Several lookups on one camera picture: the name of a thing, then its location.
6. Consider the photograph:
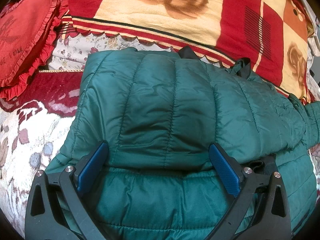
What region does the green quilted puffer jacket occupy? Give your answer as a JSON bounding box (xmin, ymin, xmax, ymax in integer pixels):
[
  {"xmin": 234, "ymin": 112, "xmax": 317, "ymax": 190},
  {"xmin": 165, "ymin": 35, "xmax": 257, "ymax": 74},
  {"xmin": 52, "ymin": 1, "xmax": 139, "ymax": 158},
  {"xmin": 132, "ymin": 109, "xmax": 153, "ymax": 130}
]
[{"xmin": 47, "ymin": 48, "xmax": 319, "ymax": 239}]

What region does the floral white red bedspread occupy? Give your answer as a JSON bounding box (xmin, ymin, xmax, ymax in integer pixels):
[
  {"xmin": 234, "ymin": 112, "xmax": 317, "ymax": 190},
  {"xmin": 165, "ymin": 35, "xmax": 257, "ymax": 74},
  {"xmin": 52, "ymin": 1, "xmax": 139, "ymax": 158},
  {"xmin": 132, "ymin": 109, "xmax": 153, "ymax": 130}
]
[{"xmin": 0, "ymin": 31, "xmax": 320, "ymax": 238}]

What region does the red heart-shaped ruffled pillow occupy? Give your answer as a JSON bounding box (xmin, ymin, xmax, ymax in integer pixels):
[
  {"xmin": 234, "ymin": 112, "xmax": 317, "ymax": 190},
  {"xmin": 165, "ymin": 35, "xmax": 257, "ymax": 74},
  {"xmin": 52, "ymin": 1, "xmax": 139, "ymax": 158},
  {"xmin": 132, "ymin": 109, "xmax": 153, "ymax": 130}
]
[{"xmin": 1, "ymin": 0, "xmax": 68, "ymax": 100}]

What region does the red checkered rose blanket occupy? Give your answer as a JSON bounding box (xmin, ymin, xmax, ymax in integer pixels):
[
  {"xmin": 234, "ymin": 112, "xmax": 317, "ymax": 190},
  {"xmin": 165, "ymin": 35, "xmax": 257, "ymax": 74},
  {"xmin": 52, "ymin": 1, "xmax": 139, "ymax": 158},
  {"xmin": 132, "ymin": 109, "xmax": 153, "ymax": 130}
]
[{"xmin": 61, "ymin": 0, "xmax": 314, "ymax": 103}]

